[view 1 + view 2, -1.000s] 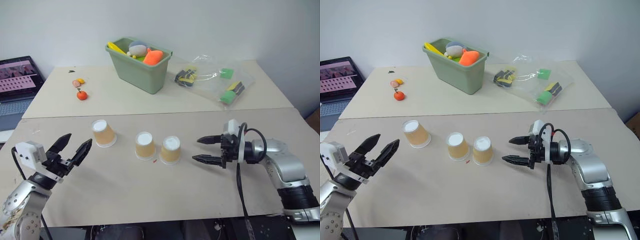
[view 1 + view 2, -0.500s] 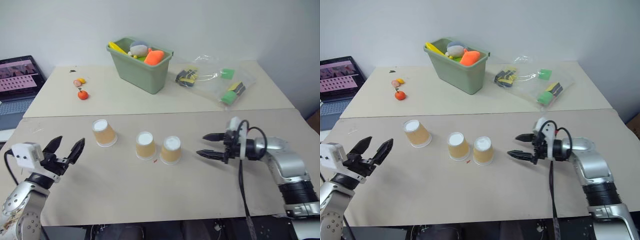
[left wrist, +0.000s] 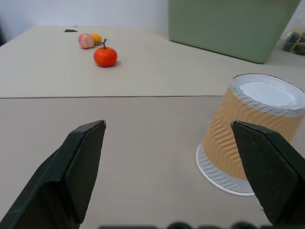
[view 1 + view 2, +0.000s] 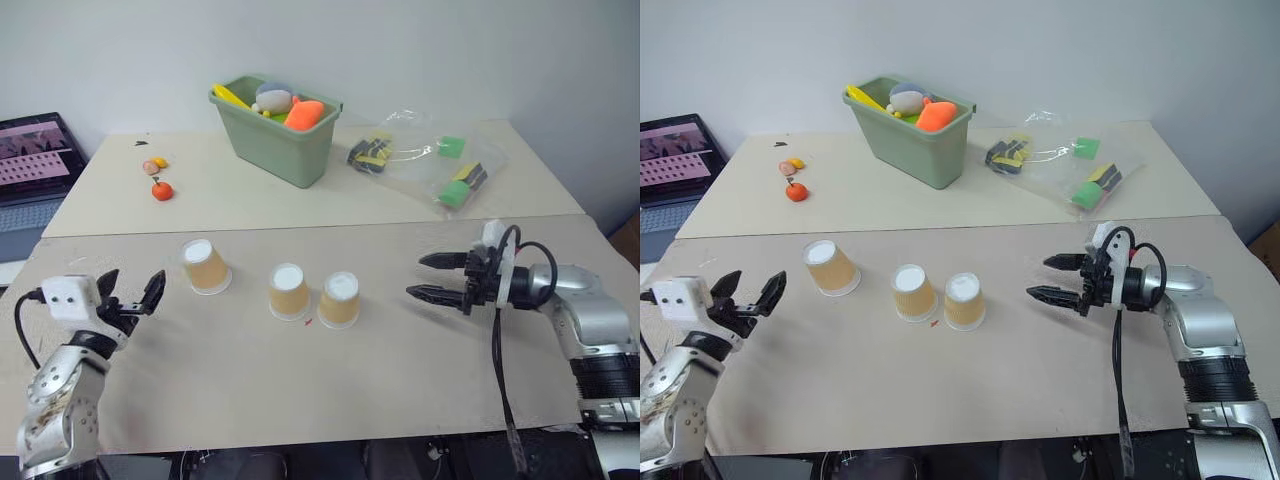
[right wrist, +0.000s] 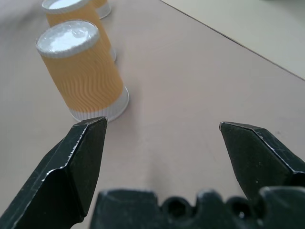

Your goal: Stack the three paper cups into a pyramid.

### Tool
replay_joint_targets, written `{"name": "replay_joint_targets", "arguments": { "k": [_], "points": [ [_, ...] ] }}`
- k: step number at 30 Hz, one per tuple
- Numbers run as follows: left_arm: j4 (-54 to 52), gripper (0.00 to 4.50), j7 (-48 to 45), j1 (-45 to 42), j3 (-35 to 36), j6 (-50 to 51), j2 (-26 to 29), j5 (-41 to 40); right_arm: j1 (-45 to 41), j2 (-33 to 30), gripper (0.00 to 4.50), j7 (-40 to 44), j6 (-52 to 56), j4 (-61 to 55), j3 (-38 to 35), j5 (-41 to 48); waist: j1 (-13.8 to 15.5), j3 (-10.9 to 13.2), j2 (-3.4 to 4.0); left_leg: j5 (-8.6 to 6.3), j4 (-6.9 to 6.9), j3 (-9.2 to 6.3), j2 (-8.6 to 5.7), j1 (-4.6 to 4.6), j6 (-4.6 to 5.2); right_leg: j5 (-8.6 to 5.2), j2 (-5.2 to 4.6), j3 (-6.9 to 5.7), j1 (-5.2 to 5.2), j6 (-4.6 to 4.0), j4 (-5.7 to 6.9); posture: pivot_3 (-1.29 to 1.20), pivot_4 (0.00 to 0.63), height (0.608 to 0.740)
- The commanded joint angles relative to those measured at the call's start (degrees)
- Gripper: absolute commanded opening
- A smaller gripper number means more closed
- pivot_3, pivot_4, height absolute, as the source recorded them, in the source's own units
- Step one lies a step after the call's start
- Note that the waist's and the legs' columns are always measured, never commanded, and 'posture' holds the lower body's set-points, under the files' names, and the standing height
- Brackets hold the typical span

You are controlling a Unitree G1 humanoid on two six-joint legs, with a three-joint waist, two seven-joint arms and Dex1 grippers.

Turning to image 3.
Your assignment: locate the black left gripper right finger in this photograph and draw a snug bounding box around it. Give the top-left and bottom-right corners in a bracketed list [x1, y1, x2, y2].
[231, 120, 305, 225]

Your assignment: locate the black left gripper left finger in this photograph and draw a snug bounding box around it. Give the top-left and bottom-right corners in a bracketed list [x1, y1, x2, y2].
[0, 120, 107, 229]

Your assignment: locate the brown ribbed paper cup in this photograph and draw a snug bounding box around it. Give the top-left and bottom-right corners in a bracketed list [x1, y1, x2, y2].
[196, 73, 305, 197]

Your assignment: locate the clear bag with dark contents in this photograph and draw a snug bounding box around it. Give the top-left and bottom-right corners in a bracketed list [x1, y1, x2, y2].
[279, 9, 305, 56]

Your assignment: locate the red-orange tangerine with stem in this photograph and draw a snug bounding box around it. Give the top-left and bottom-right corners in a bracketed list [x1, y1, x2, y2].
[93, 38, 118, 68]

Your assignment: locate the pink peach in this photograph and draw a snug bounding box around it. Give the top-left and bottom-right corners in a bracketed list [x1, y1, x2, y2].
[78, 33, 95, 50]

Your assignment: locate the small orange fruit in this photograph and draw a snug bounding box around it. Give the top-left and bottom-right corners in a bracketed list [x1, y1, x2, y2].
[91, 33, 103, 46]

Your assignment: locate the green plastic bin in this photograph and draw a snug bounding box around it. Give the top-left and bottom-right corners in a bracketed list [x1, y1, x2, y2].
[167, 0, 302, 64]

